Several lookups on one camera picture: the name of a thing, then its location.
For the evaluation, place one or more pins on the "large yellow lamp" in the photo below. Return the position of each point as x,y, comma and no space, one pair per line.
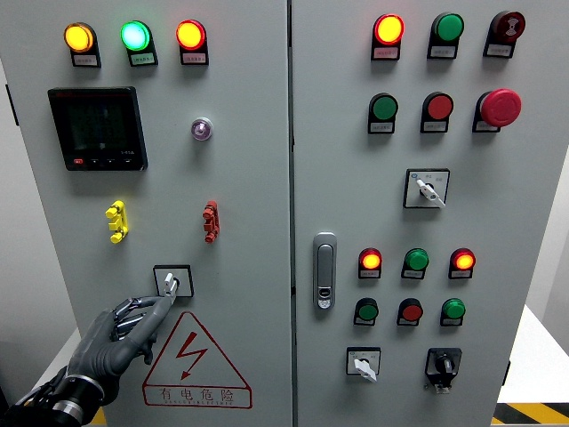
78,37

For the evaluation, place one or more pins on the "small raised green button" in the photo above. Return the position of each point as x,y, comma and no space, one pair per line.
453,308

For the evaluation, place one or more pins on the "large bright green lamp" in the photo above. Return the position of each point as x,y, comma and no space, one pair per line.
134,35

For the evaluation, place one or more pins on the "small red push button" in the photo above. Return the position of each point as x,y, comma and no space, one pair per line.
411,312

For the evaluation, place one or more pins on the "small green push button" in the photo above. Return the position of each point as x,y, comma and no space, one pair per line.
367,311

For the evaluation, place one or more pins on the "black and yellow striped tape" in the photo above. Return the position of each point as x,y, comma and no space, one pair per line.
533,413
100,418

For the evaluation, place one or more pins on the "pale grey cabinet door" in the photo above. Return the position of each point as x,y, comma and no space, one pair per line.
355,178
249,200

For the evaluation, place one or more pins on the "large green push button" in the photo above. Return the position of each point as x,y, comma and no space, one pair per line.
385,107

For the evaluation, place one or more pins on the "silver door lock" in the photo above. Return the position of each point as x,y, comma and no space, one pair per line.
324,267

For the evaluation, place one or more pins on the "small green lamp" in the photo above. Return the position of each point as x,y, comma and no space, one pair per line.
417,259

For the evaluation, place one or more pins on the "large red push button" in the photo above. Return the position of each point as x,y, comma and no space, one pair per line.
440,107

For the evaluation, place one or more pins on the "black door hinge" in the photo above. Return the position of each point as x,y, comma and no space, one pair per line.
507,373
12,106

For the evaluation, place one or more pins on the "large red stop button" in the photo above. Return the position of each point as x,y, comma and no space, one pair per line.
500,107

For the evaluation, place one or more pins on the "dark red buzzer lamp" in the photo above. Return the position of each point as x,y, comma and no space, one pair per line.
509,26

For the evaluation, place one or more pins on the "small label plate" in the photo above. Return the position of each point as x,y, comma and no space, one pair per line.
407,322
434,126
143,58
369,274
459,274
194,58
386,52
363,321
499,50
485,126
382,127
412,274
450,322
442,51
86,60

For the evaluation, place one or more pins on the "white lamp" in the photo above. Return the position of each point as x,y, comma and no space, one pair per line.
202,129

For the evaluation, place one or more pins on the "large red lit lamp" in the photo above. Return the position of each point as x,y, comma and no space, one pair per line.
389,29
190,34

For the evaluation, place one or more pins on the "small red lamp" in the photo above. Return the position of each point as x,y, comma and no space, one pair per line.
371,260
463,260

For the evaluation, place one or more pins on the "red warning triangle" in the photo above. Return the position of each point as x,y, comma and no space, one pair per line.
190,347

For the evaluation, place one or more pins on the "large dark green lamp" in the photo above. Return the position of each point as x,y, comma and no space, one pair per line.
449,26

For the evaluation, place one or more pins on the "black display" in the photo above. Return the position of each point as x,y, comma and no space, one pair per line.
101,128

